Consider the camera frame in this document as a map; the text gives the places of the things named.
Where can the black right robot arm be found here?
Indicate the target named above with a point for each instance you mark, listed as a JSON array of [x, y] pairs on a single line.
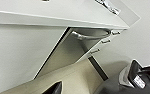
[[149, 70]]

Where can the white narrow drawer unit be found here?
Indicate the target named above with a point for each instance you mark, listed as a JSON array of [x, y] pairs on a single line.
[[114, 43]]

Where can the stainless steel dishwasher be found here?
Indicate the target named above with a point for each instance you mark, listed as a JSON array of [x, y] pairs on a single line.
[[67, 53]]

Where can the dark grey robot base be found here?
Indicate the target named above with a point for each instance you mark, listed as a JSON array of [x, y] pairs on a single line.
[[112, 86]]

